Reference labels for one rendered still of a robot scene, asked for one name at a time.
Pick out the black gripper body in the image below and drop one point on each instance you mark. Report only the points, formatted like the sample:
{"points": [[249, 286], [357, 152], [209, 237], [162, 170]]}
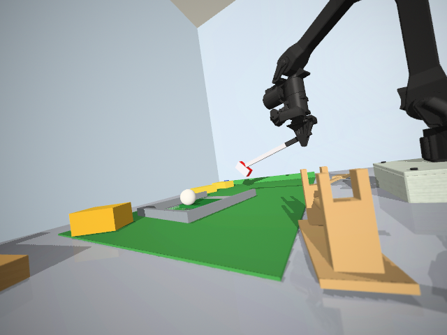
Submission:
{"points": [[297, 109]]}

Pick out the brown block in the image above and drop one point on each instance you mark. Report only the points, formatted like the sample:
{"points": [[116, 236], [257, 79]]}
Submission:
{"points": [[13, 269]]}

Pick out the white golf ball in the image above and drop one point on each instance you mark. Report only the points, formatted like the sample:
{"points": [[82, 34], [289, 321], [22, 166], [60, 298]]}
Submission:
{"points": [[188, 197]]}

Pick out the green flat mat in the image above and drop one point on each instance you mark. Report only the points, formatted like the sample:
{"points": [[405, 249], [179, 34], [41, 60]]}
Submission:
{"points": [[252, 237]]}

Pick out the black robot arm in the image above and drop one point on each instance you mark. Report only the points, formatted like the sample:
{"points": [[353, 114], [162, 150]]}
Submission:
{"points": [[424, 98]]}

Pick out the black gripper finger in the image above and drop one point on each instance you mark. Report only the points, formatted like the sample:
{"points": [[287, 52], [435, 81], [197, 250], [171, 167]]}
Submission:
{"points": [[310, 128], [301, 130]]}

